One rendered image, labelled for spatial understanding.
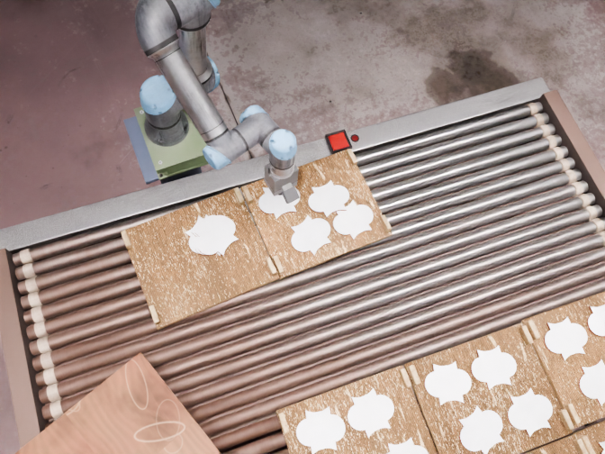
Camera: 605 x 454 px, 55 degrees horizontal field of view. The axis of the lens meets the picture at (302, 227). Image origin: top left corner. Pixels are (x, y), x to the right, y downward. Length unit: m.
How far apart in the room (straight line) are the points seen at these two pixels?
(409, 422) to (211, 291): 0.72
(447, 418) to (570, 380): 0.41
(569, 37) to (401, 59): 1.06
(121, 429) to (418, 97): 2.41
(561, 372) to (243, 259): 1.06
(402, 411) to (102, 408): 0.87
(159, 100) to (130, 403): 0.90
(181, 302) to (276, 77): 1.81
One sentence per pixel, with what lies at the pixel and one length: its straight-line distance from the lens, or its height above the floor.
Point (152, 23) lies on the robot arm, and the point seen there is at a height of 1.56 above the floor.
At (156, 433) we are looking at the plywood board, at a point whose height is 1.04.
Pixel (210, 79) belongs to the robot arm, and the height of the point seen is 1.15.
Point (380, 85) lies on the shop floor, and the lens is 3.43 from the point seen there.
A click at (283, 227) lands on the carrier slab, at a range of 1.95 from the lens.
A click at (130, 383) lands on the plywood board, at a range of 1.76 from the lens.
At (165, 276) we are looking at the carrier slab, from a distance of 1.92.
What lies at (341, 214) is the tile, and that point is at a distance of 1.97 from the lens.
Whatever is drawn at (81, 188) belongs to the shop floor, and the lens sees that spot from 3.17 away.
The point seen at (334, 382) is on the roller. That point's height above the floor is 0.92.
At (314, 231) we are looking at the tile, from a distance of 1.94.
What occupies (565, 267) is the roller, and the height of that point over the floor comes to 0.92.
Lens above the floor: 2.75
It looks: 68 degrees down
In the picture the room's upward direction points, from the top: 10 degrees clockwise
